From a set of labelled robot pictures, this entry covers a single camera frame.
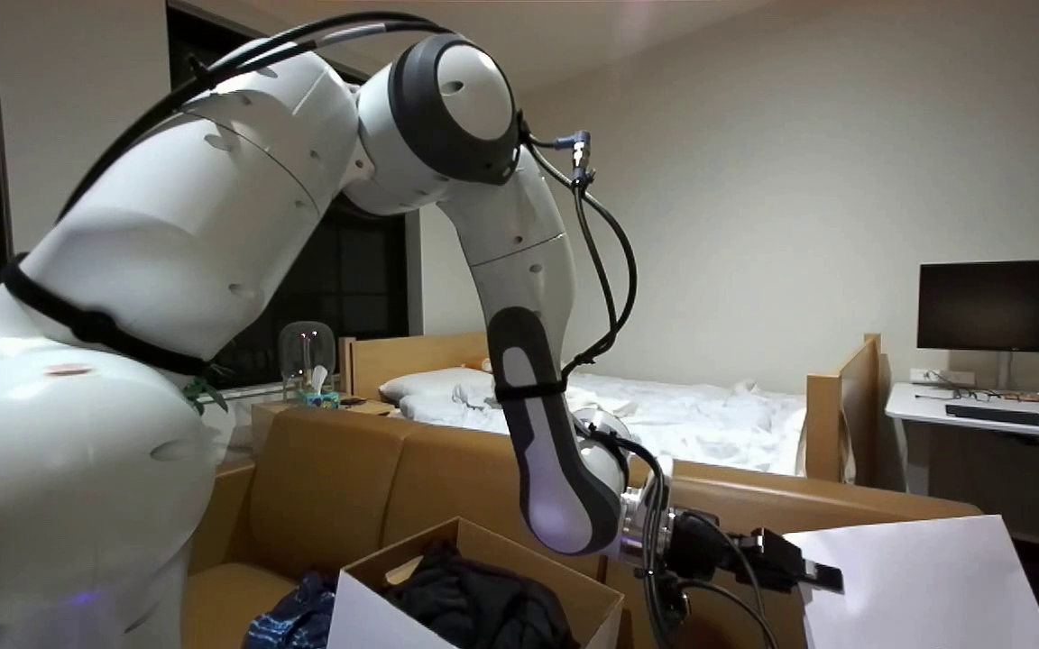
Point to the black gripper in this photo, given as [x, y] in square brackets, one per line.
[738, 554]

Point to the white paper sheet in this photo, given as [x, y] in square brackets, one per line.
[930, 590]

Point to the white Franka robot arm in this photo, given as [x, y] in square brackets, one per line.
[183, 239]

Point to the white cardboard box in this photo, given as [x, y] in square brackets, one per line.
[360, 616]

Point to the tan leather sofa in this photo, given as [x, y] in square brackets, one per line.
[306, 491]

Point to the blue patterned cloth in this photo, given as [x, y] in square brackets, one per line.
[290, 616]

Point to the wooden bed with white bedding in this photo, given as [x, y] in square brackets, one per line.
[712, 420]

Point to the white desk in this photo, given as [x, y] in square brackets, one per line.
[1028, 464]

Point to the black keyboard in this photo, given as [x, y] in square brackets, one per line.
[997, 417]

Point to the black computer monitor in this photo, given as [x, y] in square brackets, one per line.
[1008, 309]

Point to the flat white pillow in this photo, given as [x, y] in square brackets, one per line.
[435, 388]

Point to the glass dome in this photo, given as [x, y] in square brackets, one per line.
[310, 360]

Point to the green plant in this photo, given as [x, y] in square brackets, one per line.
[204, 393]

